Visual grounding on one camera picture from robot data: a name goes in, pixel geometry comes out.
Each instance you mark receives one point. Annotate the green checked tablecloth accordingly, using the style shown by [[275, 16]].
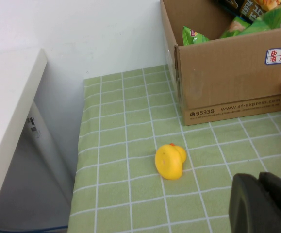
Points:
[[120, 136]]

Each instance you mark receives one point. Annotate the yellow rubber duck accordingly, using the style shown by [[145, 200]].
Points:
[[169, 162]]

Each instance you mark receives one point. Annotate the cardboard box with printed website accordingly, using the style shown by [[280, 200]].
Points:
[[227, 80]]

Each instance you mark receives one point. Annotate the blue black chips bag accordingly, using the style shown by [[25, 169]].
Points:
[[249, 9]]

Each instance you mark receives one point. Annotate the white side table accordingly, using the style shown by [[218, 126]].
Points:
[[9, 85]]

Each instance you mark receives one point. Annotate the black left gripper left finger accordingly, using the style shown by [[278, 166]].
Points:
[[247, 208]]

